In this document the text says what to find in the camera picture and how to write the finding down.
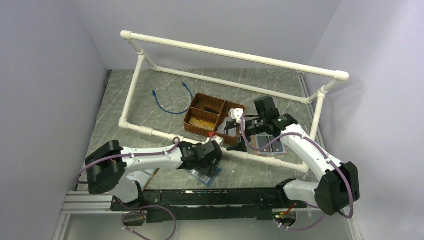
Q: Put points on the brown wicker divided basket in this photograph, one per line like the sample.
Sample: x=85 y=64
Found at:
x=196 y=110

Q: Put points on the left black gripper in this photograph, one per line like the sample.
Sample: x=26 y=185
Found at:
x=210 y=170

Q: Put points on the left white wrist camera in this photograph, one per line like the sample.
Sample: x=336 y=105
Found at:
x=213 y=137

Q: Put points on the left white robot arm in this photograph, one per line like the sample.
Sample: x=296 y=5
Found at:
x=109 y=169

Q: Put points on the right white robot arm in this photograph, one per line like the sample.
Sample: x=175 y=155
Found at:
x=338 y=183

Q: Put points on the white PVC pipe frame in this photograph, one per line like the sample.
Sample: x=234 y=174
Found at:
x=228 y=53

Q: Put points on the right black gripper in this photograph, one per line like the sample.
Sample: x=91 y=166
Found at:
x=240 y=146

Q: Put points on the blue card holder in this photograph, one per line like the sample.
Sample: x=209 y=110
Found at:
x=204 y=179

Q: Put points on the gold cards in basket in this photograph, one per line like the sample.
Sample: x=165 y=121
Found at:
x=201 y=124

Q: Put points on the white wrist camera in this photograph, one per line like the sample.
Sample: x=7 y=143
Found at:
x=235 y=115
x=213 y=137

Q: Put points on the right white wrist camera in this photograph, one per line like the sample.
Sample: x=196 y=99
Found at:
x=235 y=115

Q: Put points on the black credit card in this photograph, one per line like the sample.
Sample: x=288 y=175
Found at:
x=210 y=110

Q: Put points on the grey cards in basket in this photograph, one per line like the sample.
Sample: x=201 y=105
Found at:
x=230 y=125

